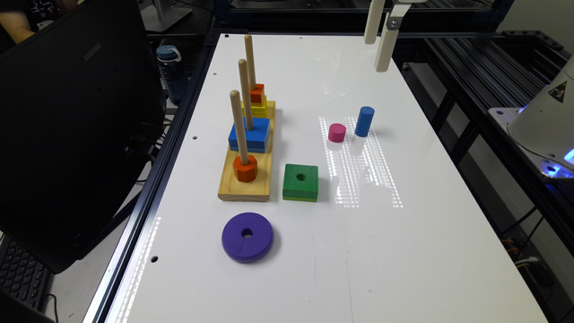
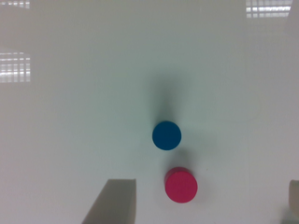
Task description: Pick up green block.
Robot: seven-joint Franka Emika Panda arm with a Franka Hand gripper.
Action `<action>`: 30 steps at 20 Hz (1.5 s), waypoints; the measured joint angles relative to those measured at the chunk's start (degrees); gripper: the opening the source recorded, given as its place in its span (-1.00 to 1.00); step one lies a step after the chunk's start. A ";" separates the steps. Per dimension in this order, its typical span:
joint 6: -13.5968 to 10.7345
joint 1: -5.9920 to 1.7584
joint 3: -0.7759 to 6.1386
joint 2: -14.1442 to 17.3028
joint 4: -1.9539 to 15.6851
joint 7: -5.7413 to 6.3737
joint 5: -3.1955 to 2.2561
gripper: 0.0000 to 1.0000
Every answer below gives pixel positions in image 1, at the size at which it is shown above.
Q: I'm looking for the wooden peg base board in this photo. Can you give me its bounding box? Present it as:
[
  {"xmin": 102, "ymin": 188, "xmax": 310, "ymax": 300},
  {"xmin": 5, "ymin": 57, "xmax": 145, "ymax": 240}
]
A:
[{"xmin": 217, "ymin": 100, "xmax": 276, "ymax": 203}]

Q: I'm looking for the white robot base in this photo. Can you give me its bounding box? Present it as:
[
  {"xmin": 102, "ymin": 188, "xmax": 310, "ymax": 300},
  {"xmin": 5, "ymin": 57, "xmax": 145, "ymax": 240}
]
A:
[{"xmin": 489, "ymin": 60, "xmax": 573, "ymax": 180}]

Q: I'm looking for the blue square block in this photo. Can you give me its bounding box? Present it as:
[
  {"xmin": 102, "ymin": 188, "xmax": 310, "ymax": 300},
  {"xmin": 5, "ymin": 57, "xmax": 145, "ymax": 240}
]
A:
[{"xmin": 228, "ymin": 118, "xmax": 271, "ymax": 153}]

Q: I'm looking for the blue tall cylinder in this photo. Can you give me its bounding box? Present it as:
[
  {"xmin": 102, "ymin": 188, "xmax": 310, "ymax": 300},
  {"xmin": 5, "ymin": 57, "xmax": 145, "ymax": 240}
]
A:
[{"xmin": 354, "ymin": 106, "xmax": 375, "ymax": 137}]

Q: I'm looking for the black Samsung monitor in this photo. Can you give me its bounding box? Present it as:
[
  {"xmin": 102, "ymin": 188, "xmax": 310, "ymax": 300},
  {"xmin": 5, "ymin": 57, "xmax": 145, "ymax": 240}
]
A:
[{"xmin": 1, "ymin": 0, "xmax": 165, "ymax": 273}]

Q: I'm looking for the blue water bottle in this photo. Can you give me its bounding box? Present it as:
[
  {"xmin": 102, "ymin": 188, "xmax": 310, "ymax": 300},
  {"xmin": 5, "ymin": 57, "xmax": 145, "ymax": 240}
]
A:
[{"xmin": 156, "ymin": 45, "xmax": 188, "ymax": 105}]

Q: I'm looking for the purple round disc with hole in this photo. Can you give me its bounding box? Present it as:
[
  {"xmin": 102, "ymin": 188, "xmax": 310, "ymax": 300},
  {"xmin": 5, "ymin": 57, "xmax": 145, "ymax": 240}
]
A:
[{"xmin": 222, "ymin": 212, "xmax": 274, "ymax": 263}]

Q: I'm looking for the grey monitor stand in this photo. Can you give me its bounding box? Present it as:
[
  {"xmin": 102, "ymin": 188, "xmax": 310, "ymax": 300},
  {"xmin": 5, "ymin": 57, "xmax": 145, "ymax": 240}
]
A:
[{"xmin": 140, "ymin": 0, "xmax": 193, "ymax": 32}]

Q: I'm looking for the middle wooden peg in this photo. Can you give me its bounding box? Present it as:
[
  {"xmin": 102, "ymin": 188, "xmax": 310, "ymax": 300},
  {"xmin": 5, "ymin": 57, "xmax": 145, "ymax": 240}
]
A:
[{"xmin": 238, "ymin": 58, "xmax": 254, "ymax": 131}]

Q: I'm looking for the rear wooden peg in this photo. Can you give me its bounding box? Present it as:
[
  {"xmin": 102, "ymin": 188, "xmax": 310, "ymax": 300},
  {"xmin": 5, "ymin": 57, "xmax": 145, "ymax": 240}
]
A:
[{"xmin": 244, "ymin": 34, "xmax": 257, "ymax": 91}]

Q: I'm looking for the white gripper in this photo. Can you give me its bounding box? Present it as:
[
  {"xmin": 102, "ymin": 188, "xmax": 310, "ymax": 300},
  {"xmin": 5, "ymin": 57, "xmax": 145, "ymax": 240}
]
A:
[{"xmin": 363, "ymin": 0, "xmax": 426, "ymax": 73}]

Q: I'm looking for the yellow square block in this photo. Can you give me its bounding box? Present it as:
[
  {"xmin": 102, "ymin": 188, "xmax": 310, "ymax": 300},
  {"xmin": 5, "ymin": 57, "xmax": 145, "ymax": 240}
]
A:
[{"xmin": 250, "ymin": 95, "xmax": 268, "ymax": 118}]

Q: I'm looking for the pink short cylinder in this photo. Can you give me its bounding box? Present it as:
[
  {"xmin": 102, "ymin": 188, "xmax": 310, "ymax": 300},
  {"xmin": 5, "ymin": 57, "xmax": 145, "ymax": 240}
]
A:
[{"xmin": 327, "ymin": 123, "xmax": 346, "ymax": 143}]

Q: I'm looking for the wooden peg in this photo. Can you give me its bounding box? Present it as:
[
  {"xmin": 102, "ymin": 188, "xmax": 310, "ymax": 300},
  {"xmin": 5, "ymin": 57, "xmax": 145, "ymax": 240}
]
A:
[
  {"xmin": 230, "ymin": 90, "xmax": 249, "ymax": 166},
  {"xmin": 238, "ymin": 58, "xmax": 254, "ymax": 131},
  {"xmin": 244, "ymin": 34, "xmax": 257, "ymax": 91}
]

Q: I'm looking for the front wooden peg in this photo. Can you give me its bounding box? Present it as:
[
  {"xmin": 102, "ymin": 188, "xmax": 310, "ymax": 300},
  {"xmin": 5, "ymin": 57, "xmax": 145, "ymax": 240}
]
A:
[{"xmin": 230, "ymin": 90, "xmax": 249, "ymax": 166}]

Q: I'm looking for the orange octagon block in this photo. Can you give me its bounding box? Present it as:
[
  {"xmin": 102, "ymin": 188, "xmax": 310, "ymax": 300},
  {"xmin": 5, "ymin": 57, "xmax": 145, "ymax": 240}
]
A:
[{"xmin": 233, "ymin": 155, "xmax": 258, "ymax": 182}]

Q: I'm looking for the orange small square block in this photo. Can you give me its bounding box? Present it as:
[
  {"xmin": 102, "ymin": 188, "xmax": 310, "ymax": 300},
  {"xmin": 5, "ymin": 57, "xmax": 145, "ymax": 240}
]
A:
[{"xmin": 249, "ymin": 83, "xmax": 265, "ymax": 105}]

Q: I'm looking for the green square block with hole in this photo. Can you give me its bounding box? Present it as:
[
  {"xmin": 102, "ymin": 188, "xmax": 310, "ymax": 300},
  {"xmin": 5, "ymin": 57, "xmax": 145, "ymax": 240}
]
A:
[{"xmin": 283, "ymin": 164, "xmax": 318, "ymax": 202}]

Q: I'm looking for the black keyboard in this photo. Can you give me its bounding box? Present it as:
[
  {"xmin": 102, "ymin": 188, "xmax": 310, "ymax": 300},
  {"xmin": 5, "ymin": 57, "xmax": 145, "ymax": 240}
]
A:
[{"xmin": 1, "ymin": 235, "xmax": 52, "ymax": 310}]

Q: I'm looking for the person forearm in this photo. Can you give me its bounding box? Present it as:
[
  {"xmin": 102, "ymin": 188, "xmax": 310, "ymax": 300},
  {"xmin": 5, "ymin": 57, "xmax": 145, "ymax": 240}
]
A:
[{"xmin": 0, "ymin": 11, "xmax": 35, "ymax": 44}]

